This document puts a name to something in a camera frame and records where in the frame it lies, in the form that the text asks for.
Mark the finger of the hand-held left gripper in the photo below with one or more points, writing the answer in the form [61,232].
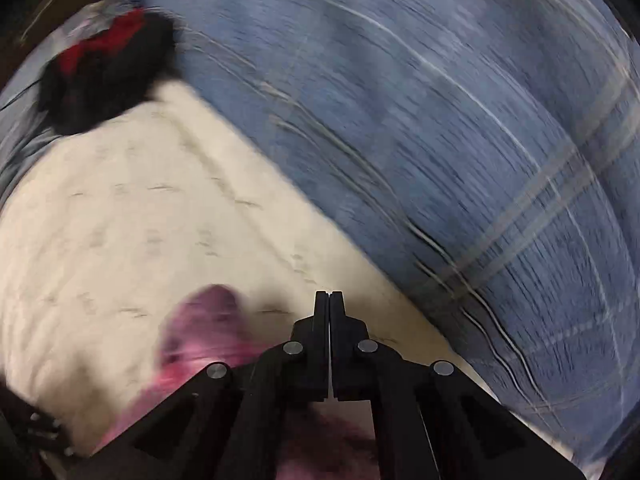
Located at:
[35,435]

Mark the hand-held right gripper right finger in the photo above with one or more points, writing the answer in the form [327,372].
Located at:
[337,350]

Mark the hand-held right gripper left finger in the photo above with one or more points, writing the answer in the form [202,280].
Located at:
[320,350]

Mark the purple floral garment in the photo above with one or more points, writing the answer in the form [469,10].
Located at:
[205,320]

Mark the cream floral bed sheet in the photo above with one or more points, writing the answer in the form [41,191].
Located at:
[125,210]

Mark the blue plaid quilt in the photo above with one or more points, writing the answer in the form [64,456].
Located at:
[400,110]

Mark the black cloth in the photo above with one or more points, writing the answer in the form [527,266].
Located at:
[110,90]

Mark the red cloth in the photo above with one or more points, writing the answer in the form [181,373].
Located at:
[100,45]

